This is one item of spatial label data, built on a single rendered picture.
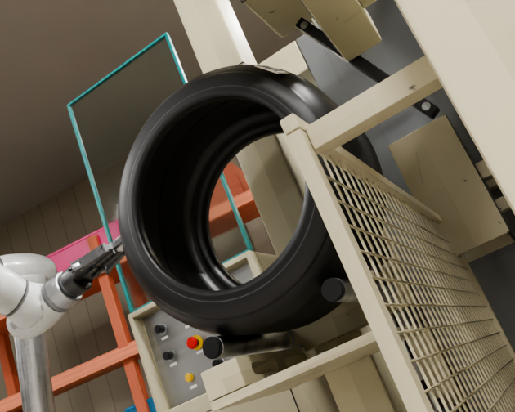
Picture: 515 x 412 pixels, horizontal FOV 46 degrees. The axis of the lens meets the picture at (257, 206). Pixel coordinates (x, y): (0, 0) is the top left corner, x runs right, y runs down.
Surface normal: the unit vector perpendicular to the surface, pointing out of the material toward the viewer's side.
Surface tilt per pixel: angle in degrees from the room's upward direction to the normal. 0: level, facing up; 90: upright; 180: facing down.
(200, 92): 80
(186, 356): 90
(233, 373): 90
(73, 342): 90
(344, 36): 162
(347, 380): 90
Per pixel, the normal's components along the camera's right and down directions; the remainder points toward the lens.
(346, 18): 0.20, 0.79
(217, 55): -0.45, -0.14
